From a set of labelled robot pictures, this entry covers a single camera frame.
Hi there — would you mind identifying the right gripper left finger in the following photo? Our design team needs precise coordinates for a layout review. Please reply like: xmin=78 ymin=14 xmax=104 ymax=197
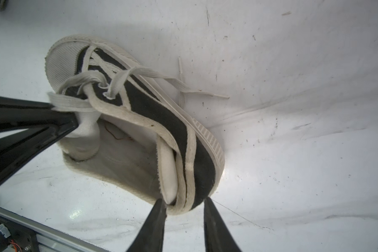
xmin=127 ymin=199 xmax=167 ymax=252

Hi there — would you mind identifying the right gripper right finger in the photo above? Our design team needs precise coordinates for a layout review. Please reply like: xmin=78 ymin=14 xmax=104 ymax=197
xmin=204 ymin=197 xmax=241 ymax=252

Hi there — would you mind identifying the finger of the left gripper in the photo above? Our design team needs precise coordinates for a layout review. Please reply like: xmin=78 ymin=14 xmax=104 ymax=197
xmin=0 ymin=96 xmax=79 ymax=133
xmin=0 ymin=125 xmax=77 ymax=186

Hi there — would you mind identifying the white insole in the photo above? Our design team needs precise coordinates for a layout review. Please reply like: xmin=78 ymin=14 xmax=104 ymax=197
xmin=59 ymin=108 xmax=179 ymax=204

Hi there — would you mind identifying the aluminium rail frame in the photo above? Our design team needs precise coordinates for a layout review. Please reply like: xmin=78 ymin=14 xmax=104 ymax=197
xmin=0 ymin=207 xmax=106 ymax=252

